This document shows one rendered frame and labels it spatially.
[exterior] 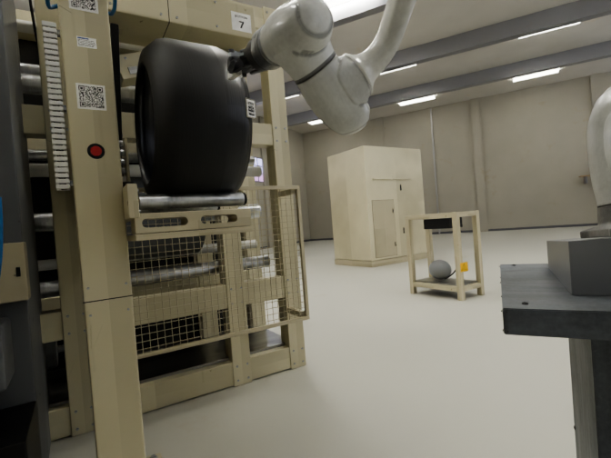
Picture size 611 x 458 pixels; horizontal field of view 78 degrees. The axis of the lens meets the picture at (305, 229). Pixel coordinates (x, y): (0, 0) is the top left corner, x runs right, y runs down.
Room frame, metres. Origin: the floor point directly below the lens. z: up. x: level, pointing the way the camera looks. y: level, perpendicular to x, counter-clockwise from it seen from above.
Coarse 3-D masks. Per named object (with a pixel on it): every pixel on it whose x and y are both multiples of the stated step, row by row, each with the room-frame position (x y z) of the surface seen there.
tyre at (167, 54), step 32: (160, 64) 1.08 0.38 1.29; (192, 64) 1.10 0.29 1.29; (224, 64) 1.17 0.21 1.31; (160, 96) 1.06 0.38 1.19; (192, 96) 1.07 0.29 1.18; (224, 96) 1.12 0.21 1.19; (160, 128) 1.07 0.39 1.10; (192, 128) 1.08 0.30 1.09; (224, 128) 1.12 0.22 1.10; (160, 160) 1.11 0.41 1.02; (192, 160) 1.11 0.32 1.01; (224, 160) 1.16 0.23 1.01; (160, 192) 1.20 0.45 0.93; (192, 192) 1.20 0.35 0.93; (224, 192) 1.26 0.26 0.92
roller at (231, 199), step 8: (144, 200) 1.10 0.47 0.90; (152, 200) 1.11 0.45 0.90; (160, 200) 1.13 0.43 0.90; (168, 200) 1.14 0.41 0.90; (176, 200) 1.15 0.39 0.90; (184, 200) 1.16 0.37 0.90; (192, 200) 1.18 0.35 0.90; (200, 200) 1.19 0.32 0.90; (208, 200) 1.20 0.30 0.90; (216, 200) 1.22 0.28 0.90; (224, 200) 1.23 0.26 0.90; (232, 200) 1.24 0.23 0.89; (240, 200) 1.26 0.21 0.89; (144, 208) 1.11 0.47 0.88; (152, 208) 1.13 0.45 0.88; (160, 208) 1.14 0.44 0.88; (168, 208) 1.16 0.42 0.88
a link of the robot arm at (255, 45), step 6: (258, 30) 0.80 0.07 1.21; (252, 36) 0.82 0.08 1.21; (258, 36) 0.79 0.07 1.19; (252, 42) 0.82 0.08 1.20; (258, 42) 0.79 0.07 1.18; (252, 48) 0.82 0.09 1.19; (258, 48) 0.80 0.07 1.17; (252, 54) 0.83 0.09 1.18; (258, 54) 0.81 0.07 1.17; (264, 54) 0.79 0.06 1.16; (258, 60) 0.82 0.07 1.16; (264, 60) 0.81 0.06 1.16; (264, 66) 0.84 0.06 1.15; (270, 66) 0.83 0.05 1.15; (276, 66) 0.83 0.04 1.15
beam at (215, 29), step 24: (120, 0) 1.40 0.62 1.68; (144, 0) 1.45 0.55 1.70; (168, 0) 1.50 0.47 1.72; (192, 0) 1.54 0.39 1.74; (216, 0) 1.60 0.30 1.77; (120, 24) 1.48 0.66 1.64; (144, 24) 1.49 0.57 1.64; (168, 24) 1.51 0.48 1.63; (192, 24) 1.54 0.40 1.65; (216, 24) 1.60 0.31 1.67; (240, 48) 1.76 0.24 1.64
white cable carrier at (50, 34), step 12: (48, 24) 1.07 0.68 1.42; (48, 36) 1.07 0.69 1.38; (48, 48) 1.07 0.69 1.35; (48, 60) 1.08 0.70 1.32; (48, 72) 1.07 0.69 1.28; (48, 84) 1.07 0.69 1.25; (60, 84) 1.10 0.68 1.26; (48, 96) 1.07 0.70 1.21; (60, 96) 1.08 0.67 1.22; (60, 108) 1.08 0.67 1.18; (60, 120) 1.08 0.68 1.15; (60, 132) 1.08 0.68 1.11; (60, 144) 1.10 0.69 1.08; (60, 156) 1.07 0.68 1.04; (60, 168) 1.07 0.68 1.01; (60, 180) 1.07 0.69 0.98
